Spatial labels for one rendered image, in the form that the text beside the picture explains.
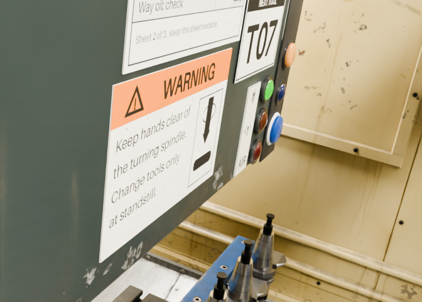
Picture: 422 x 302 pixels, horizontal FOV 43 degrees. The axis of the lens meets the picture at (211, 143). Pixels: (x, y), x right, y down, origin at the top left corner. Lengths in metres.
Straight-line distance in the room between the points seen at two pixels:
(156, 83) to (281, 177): 1.09
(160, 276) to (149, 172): 1.30
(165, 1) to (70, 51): 0.08
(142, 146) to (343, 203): 1.08
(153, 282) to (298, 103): 0.68
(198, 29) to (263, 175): 1.07
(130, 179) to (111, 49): 0.08
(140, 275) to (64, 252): 1.36
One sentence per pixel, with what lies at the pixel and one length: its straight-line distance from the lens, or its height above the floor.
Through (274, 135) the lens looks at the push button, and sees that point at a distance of 0.57.
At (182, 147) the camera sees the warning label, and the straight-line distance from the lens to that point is 0.37.
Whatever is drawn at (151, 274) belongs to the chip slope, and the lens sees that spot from 1.64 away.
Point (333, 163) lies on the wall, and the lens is 1.34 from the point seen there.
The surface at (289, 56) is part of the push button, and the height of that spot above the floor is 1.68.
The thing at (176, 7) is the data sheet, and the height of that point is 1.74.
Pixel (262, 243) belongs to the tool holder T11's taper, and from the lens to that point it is 1.00.
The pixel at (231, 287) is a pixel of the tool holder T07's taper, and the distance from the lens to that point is 0.93.
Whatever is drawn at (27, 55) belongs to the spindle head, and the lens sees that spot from 0.22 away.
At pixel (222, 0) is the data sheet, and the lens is 0.38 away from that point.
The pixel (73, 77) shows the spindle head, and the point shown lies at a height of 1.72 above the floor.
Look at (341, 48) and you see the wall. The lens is 1.27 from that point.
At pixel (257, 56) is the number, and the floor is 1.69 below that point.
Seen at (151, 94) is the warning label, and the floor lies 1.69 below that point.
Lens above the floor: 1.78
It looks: 21 degrees down
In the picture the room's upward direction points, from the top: 9 degrees clockwise
